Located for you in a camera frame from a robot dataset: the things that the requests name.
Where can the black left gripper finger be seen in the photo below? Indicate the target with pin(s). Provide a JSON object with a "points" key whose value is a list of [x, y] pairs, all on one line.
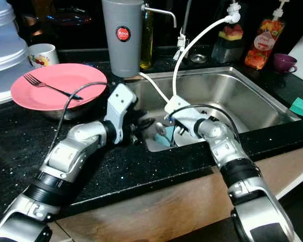
{"points": [[146, 121], [143, 138]]}

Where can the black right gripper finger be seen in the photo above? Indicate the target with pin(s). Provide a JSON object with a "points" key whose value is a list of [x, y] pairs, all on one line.
{"points": [[182, 135], [171, 130]]}

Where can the steel fork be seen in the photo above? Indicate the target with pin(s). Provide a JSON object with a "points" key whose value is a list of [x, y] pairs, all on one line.
{"points": [[53, 87]]}

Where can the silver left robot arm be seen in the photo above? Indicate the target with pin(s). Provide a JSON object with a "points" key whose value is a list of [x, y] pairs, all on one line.
{"points": [[65, 156]]}

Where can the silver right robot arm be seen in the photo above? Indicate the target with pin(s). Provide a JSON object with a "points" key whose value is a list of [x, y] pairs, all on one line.
{"points": [[242, 166]]}

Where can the steel kitchen faucet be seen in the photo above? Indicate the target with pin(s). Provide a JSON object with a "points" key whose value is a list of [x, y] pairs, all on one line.
{"points": [[181, 43]]}

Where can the white dish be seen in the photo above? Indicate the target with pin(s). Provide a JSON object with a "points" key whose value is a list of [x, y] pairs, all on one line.
{"points": [[194, 142]]}

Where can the stainless steel sink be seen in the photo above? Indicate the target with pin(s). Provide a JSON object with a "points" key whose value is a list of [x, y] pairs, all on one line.
{"points": [[232, 93]]}

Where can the steel bowl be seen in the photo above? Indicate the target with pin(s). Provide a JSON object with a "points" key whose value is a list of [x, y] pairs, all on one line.
{"points": [[70, 115]]}

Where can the grey water filter canister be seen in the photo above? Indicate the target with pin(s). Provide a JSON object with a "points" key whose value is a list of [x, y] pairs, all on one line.
{"points": [[121, 55]]}

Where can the yellow oil bottle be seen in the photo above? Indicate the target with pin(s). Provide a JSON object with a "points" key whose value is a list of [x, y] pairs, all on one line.
{"points": [[146, 50]]}

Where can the round steel sink cap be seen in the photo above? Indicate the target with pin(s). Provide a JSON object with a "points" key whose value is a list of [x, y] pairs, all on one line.
{"points": [[198, 58]]}

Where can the beige cabinet door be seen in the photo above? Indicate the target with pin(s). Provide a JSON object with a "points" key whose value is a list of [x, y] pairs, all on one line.
{"points": [[146, 212]]}

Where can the pink plate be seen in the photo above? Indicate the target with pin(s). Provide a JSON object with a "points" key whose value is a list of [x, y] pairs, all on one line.
{"points": [[55, 101]]}

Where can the orange soap pump bottle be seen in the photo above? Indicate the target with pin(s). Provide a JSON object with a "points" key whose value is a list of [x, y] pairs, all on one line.
{"points": [[262, 48]]}

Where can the steel filter spout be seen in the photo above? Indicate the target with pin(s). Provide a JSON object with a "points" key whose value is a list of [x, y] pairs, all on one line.
{"points": [[159, 10]]}

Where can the green sponge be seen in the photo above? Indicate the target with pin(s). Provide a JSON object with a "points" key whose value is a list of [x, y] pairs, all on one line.
{"points": [[302, 107]]}

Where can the white printed mug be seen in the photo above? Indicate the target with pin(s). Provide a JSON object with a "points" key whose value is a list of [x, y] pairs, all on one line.
{"points": [[43, 55]]}

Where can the purple cup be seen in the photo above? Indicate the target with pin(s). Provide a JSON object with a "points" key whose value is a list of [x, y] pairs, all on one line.
{"points": [[284, 62]]}

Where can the white stacked plastic containers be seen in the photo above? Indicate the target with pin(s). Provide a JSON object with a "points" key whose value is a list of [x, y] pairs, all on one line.
{"points": [[7, 50]]}

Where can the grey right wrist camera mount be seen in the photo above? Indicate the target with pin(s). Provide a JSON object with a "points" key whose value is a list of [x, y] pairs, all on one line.
{"points": [[182, 108]]}

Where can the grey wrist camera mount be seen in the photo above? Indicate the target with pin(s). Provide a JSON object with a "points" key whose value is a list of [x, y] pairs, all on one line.
{"points": [[121, 101], [182, 108]]}

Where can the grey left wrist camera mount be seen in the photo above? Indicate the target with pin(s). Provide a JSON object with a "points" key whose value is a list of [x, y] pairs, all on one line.
{"points": [[121, 101]]}

